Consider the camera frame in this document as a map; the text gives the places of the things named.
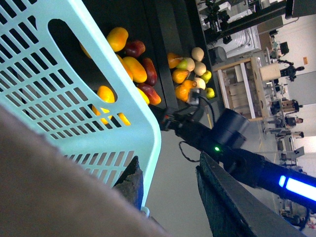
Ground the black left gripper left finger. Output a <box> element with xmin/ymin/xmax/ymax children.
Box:
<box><xmin>114</xmin><ymin>156</ymin><xmax>144</xmax><ymax>210</ymax></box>

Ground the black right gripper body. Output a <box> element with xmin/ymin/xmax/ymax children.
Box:
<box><xmin>160</xmin><ymin>88</ymin><xmax>208</xmax><ymax>138</ymax></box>

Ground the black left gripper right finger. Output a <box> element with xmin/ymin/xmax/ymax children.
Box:
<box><xmin>196</xmin><ymin>152</ymin><xmax>304</xmax><ymax>237</ymax></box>

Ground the light blue plastic basket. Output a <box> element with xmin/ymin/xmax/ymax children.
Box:
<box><xmin>0</xmin><ymin>0</ymin><xmax>161</xmax><ymax>197</ymax></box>

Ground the red mango lower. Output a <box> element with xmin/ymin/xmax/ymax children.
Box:
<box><xmin>137</xmin><ymin>83</ymin><xmax>161</xmax><ymax>105</ymax></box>

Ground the dark red mango middle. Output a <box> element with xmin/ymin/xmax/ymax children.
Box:
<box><xmin>142</xmin><ymin>57</ymin><xmax>158</xmax><ymax>86</ymax></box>

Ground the dark red mango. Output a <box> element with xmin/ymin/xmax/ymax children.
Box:
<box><xmin>123</xmin><ymin>40</ymin><xmax>146</xmax><ymax>58</ymax></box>
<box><xmin>142</xmin><ymin>57</ymin><xmax>158</xmax><ymax>86</ymax></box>

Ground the yellow mango middle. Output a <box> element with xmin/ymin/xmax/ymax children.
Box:
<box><xmin>123</xmin><ymin>56</ymin><xmax>147</xmax><ymax>83</ymax></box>

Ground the dark red mango top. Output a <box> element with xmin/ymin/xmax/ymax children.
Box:
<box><xmin>123</xmin><ymin>40</ymin><xmax>146</xmax><ymax>58</ymax></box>

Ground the yellow orange mango top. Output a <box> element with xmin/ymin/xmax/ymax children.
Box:
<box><xmin>106</xmin><ymin>27</ymin><xmax>128</xmax><ymax>52</ymax></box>

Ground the orange pear lower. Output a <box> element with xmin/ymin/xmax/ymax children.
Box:
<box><xmin>175</xmin><ymin>80</ymin><xmax>197</xmax><ymax>102</ymax></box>

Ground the orange pear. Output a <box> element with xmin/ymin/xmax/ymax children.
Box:
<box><xmin>175</xmin><ymin>80</ymin><xmax>197</xmax><ymax>102</ymax></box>
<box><xmin>167</xmin><ymin>52</ymin><xmax>183</xmax><ymax>69</ymax></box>

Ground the green pear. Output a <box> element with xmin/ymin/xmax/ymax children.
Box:
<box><xmin>200</xmin><ymin>70</ymin><xmax>212</xmax><ymax>84</ymax></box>

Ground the orange pear top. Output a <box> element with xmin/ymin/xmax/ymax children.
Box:
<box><xmin>167</xmin><ymin>52</ymin><xmax>183</xmax><ymax>69</ymax></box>

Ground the beige pear top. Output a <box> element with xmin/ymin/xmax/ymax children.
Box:
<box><xmin>191</xmin><ymin>47</ymin><xmax>204</xmax><ymax>62</ymax></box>

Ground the dark wooden display stand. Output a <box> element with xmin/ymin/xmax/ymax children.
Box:
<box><xmin>83</xmin><ymin>0</ymin><xmax>211</xmax><ymax>114</ymax></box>

